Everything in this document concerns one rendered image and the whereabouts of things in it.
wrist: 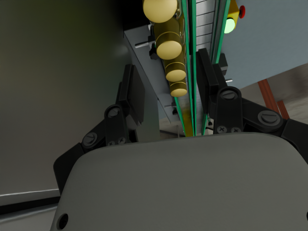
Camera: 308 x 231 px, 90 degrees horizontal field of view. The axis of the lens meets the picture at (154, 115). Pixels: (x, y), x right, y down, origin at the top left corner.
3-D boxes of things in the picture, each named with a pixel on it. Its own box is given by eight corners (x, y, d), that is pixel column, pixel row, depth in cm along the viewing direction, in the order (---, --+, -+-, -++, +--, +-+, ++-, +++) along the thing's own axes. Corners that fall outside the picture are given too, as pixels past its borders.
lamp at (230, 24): (221, 19, 53) (222, 25, 52) (235, 15, 52) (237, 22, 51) (219, 30, 57) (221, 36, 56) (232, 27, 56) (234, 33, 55)
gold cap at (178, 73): (161, 50, 26) (163, 71, 24) (183, 46, 25) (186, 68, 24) (164, 63, 29) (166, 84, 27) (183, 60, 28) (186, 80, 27)
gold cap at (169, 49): (150, 19, 21) (152, 44, 19) (177, 11, 20) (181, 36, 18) (157, 40, 24) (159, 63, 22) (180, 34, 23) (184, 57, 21)
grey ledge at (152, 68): (123, 10, 52) (123, 35, 48) (148, 2, 50) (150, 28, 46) (168, 112, 138) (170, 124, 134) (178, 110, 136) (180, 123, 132)
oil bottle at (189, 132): (183, 117, 126) (188, 152, 115) (190, 116, 125) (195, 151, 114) (184, 119, 131) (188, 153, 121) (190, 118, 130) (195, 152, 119)
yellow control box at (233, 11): (213, 2, 55) (217, 17, 52) (235, -4, 53) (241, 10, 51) (211, 20, 61) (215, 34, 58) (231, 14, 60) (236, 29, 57)
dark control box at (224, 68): (208, 56, 80) (211, 69, 77) (224, 52, 78) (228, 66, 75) (206, 66, 87) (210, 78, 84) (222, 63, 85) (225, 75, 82)
